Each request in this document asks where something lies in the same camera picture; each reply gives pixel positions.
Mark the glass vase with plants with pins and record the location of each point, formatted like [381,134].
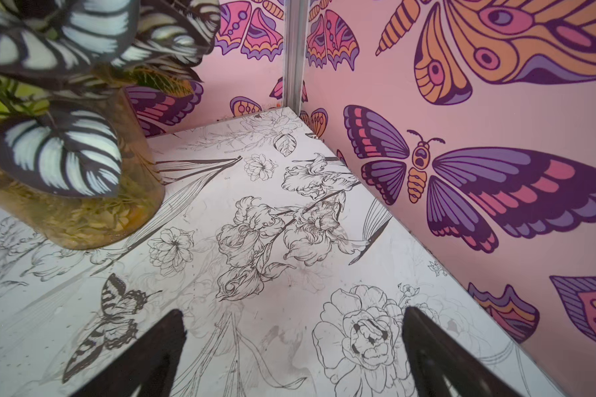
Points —
[74,162]

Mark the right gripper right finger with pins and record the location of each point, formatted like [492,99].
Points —
[438,362]

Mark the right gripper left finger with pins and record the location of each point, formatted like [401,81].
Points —
[148,367]

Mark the aluminium frame structure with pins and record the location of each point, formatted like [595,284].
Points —
[296,21]

